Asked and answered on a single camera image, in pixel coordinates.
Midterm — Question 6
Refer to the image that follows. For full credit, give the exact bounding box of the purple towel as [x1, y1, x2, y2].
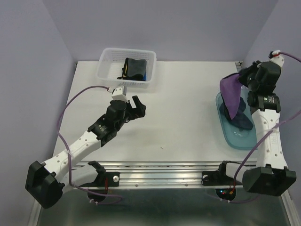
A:
[220, 73, 242, 120]

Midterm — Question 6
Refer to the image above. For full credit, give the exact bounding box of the dark navy towel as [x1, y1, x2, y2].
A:
[220, 97, 253, 130]

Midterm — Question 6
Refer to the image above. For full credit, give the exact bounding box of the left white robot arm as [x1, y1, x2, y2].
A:
[25, 96, 146, 209]

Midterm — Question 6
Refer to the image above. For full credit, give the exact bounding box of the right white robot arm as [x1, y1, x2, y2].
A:
[216, 55, 297, 196]

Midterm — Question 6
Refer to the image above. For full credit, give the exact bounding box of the white perforated plastic basket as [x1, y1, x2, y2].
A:
[95, 48, 157, 89]

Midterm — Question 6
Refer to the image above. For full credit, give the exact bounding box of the translucent blue plastic bin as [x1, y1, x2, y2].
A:
[215, 89, 257, 151]

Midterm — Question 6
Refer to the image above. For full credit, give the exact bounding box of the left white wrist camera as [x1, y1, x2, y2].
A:
[111, 86, 128, 103]

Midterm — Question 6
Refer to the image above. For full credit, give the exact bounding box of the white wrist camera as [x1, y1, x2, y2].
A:
[111, 86, 128, 103]
[269, 50, 285, 68]

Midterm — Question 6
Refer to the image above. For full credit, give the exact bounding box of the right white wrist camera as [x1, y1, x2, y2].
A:
[269, 50, 285, 68]

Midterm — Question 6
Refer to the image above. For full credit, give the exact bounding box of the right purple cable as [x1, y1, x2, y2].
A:
[220, 51, 301, 203]

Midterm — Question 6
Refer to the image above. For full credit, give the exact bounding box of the purple cable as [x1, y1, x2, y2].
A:
[220, 51, 301, 203]
[57, 86, 124, 205]

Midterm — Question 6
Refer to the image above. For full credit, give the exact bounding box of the aluminium mounting rail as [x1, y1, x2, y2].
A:
[39, 161, 290, 189]

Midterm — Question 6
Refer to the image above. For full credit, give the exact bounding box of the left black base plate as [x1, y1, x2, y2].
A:
[83, 171, 120, 194]

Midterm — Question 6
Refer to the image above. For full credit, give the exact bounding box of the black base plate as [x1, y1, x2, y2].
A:
[201, 170, 237, 201]
[83, 171, 120, 194]

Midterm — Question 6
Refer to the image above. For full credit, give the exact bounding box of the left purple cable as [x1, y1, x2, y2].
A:
[57, 86, 124, 205]

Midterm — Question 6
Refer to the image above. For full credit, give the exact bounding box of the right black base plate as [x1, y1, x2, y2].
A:
[201, 170, 237, 201]

